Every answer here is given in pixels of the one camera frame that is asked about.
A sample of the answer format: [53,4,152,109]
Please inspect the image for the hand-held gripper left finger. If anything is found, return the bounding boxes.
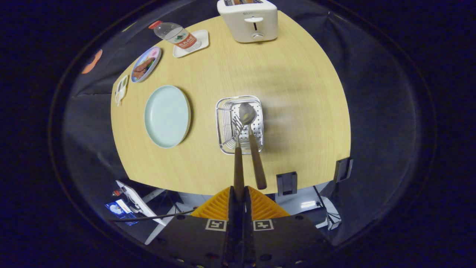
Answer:
[145,186,239,268]

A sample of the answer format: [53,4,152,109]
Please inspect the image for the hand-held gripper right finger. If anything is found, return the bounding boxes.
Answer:
[239,186,332,268]

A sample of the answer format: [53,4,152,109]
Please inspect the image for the wooden handled metal fork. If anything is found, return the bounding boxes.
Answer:
[231,116,246,202]

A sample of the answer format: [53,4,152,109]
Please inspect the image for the wooden handled metal spoon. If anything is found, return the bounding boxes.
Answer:
[239,102,267,190]

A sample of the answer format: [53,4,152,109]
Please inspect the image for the black table clamp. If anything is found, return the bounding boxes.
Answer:
[335,157,354,183]
[276,171,298,197]

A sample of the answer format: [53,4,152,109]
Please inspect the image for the white angular object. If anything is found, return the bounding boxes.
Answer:
[316,197,342,230]

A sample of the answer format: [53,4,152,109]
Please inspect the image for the white flat board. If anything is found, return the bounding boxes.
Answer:
[115,180,167,226]

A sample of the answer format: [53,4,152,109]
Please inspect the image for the light green plate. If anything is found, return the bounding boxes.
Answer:
[144,85,192,149]

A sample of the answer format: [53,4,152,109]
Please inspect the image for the blue printed card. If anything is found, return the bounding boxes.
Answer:
[105,199,139,226]

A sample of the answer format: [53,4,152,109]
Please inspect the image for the small white divided dish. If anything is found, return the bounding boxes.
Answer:
[115,75,129,106]

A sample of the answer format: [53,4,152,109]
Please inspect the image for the blue rimmed printed plate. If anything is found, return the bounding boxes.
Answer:
[131,46,162,83]

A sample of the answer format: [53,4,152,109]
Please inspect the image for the small white tray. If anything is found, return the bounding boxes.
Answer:
[173,29,210,58]

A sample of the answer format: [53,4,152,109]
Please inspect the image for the red capped water bottle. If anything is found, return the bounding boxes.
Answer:
[148,20,201,52]

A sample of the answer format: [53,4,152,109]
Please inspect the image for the white toaster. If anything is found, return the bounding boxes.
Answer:
[217,0,279,43]

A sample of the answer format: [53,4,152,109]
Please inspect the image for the thin dark cable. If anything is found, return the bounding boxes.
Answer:
[110,208,196,223]

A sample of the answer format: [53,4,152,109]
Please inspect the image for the metal wire basket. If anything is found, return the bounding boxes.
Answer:
[216,95,265,155]

